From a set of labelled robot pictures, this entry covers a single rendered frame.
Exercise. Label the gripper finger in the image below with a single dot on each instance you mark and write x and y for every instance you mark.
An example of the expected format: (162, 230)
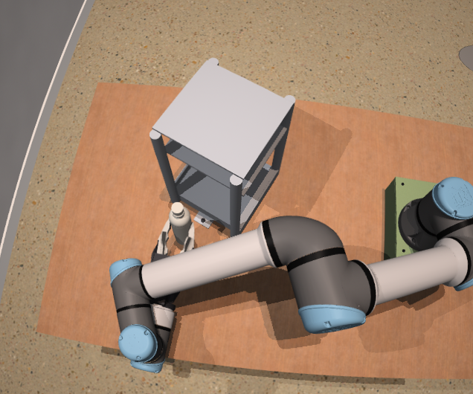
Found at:
(189, 242)
(161, 246)

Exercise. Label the grey bottle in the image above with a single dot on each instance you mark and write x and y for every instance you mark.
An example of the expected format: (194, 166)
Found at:
(180, 221)

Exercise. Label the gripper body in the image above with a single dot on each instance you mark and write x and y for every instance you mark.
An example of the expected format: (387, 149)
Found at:
(163, 302)

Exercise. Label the grey shelving unit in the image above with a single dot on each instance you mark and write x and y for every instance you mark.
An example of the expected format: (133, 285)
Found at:
(225, 122)

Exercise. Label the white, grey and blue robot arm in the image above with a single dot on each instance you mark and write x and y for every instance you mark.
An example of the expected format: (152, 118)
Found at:
(332, 293)

